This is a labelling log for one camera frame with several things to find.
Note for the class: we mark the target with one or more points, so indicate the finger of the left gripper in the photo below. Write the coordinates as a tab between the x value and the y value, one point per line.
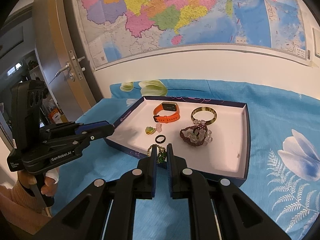
97	134
86	127

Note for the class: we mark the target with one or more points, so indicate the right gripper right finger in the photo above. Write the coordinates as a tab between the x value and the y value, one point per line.
217	209

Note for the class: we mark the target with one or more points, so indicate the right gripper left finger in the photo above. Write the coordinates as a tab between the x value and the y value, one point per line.
105	209

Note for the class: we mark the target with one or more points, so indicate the green bead pendant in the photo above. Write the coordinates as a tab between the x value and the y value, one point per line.
150	130

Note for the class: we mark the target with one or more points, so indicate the pink flower hair clip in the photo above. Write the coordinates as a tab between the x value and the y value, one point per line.
159	127

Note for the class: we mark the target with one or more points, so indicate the orange smart watch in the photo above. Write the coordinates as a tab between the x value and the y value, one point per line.
166	112

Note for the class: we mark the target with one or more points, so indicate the blue floral bedsheet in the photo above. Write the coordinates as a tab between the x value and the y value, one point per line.
283	174

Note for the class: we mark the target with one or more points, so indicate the dark blue box tray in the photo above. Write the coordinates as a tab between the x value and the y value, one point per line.
213	136

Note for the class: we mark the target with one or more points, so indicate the brown wooden door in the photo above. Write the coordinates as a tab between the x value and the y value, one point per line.
57	41

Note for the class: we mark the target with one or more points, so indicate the silver door handle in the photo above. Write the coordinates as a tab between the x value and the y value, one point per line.
67	67

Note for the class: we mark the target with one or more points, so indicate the colourful wall map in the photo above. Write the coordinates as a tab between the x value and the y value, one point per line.
120	30

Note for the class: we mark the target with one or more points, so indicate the white wall socket panel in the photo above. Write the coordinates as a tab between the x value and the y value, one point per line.
316	37

